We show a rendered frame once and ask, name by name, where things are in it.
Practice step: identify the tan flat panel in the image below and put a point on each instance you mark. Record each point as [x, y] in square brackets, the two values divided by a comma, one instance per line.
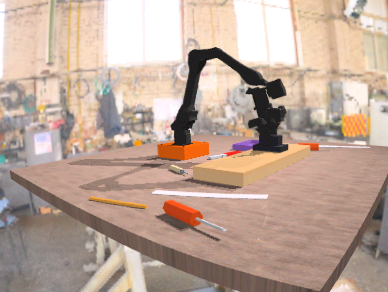
[249, 166]

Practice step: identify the thin orange flat strip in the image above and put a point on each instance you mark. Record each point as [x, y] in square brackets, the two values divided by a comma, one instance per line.
[118, 202]

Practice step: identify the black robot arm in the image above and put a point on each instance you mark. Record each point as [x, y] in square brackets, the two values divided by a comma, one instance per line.
[186, 115]

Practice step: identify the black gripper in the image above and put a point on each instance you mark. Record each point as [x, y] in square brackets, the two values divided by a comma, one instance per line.
[265, 126]

